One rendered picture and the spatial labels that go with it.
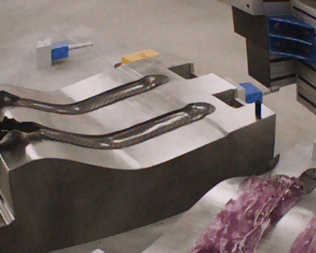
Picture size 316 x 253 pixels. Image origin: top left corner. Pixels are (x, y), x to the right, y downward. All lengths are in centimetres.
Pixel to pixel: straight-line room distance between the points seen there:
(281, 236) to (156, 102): 35
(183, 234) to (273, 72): 72
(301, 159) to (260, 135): 8
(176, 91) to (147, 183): 18
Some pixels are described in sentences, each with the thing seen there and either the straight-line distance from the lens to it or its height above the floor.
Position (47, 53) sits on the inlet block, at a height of 83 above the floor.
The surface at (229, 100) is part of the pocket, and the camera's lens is 87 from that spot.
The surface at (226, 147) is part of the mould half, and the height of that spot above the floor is 87.
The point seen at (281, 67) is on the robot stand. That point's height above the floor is 77.
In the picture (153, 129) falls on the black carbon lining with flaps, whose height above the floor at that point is 88.
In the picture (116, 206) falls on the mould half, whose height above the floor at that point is 84.
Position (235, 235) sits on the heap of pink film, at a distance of 56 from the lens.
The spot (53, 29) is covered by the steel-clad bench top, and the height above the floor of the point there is 80.
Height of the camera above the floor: 125
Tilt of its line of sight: 28 degrees down
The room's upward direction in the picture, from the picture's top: 3 degrees counter-clockwise
